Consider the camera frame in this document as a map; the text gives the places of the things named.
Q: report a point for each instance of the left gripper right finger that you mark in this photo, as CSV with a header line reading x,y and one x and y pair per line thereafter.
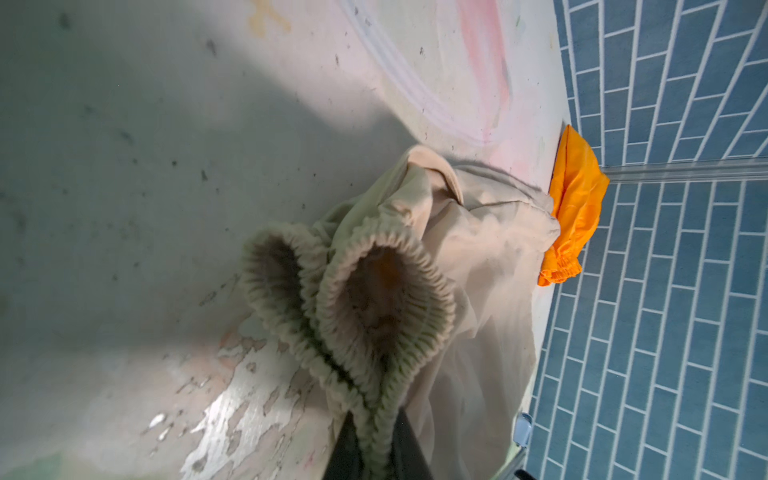
x,y
408,461

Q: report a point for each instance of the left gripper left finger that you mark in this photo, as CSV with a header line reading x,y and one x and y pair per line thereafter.
x,y
345,462

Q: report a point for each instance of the beige shorts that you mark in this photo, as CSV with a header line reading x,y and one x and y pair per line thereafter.
x,y
416,295

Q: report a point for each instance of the orange shorts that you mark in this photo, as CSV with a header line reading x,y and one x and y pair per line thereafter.
x,y
578,188

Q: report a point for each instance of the blue wall clip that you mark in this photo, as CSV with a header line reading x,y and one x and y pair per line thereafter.
x,y
522,430

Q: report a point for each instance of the right corner aluminium post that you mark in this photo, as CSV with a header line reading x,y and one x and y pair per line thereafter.
x,y
729,169

